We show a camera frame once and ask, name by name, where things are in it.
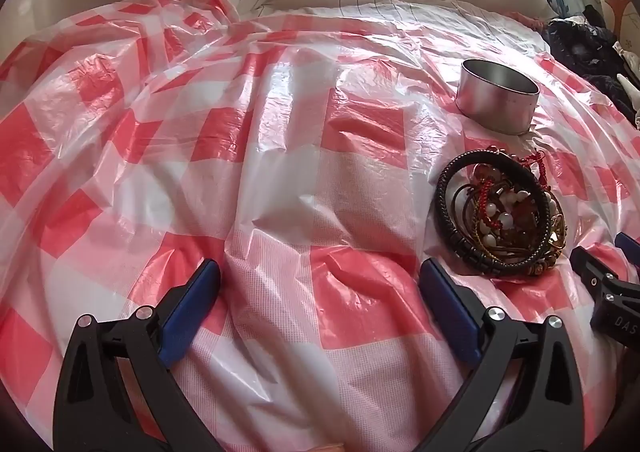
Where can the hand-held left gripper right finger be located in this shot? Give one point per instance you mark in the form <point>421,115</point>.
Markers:
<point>450,307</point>

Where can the white striped bedsheet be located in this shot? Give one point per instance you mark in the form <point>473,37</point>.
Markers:
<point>380,2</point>

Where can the round metal tin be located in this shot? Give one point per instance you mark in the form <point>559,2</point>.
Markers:
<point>492,107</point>

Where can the dark puffy jacket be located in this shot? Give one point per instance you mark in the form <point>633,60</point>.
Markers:
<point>585,47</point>

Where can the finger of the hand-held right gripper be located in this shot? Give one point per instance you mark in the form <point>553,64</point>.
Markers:
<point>590,267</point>
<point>629,247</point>

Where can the red checkered plastic sheet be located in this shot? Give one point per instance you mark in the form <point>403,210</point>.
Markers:
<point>250,157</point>

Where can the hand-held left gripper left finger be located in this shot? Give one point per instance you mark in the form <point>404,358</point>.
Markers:
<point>192,307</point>

